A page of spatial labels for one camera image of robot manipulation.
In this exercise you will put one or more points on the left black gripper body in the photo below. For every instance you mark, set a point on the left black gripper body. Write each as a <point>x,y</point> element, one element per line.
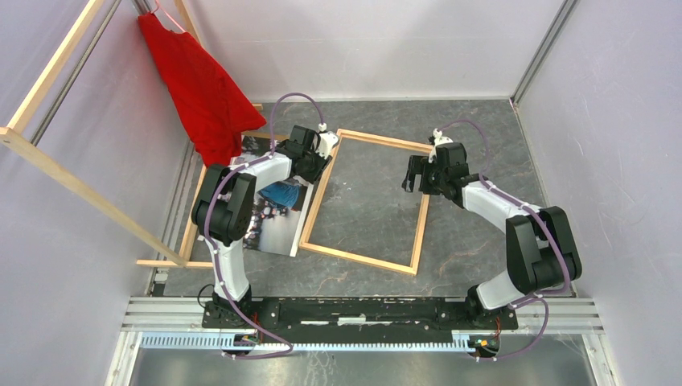
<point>315,166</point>

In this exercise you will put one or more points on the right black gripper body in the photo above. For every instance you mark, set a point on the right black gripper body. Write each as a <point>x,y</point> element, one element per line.
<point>433,178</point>

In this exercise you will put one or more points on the wooden picture frame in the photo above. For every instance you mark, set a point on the wooden picture frame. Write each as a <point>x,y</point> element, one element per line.
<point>420,149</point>

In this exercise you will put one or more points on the printed colour photo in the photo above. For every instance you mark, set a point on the printed colour photo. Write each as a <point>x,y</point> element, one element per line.
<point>276,220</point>

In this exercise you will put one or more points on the clear acrylic sheet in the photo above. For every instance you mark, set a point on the clear acrylic sheet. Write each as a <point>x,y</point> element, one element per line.
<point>364,209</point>

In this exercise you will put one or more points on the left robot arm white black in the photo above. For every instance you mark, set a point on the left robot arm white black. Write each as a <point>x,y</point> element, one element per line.
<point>223,208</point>

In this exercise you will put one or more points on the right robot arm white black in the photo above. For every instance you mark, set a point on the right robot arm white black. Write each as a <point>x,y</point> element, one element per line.
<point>541,255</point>

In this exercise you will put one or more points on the red hanging shirt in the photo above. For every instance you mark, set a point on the red hanging shirt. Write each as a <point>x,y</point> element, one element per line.
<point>212,108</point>

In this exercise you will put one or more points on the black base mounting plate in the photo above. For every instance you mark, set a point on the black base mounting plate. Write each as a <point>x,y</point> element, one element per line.
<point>358,320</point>

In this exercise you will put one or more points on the wooden clothes rack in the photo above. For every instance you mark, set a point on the wooden clothes rack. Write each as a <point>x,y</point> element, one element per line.
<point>116,129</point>

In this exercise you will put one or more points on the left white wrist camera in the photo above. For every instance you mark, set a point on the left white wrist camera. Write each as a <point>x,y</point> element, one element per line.
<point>327,140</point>

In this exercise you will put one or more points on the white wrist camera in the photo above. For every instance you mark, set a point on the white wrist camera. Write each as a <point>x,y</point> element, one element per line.
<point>327,140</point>
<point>437,139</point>

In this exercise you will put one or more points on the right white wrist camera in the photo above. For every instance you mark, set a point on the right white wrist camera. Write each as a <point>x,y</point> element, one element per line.
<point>437,139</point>

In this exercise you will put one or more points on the aluminium rail base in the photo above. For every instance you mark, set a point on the aluminium rail base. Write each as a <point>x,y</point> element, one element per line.
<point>558,342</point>

